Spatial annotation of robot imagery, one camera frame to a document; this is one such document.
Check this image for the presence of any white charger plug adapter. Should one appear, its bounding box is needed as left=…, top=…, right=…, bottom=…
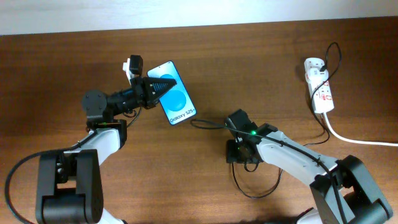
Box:
left=305, top=67, right=329, bottom=84

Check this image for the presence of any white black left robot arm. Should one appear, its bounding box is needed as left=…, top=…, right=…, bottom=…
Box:
left=35, top=77, right=177, bottom=223

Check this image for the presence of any blue Galaxy smartphone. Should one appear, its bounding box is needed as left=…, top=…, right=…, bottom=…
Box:
left=147, top=61, right=197, bottom=126

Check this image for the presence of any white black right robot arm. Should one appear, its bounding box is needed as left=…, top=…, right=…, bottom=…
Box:
left=224, top=121, right=393, bottom=223

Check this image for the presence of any white power strip cord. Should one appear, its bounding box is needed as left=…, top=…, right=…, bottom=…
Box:
left=322, top=111, right=398, bottom=147

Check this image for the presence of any black charger cable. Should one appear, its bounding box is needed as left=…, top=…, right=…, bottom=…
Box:
left=230, top=42, right=343, bottom=199

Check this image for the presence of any white power strip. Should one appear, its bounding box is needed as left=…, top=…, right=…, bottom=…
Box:
left=304, top=57, right=334, bottom=114

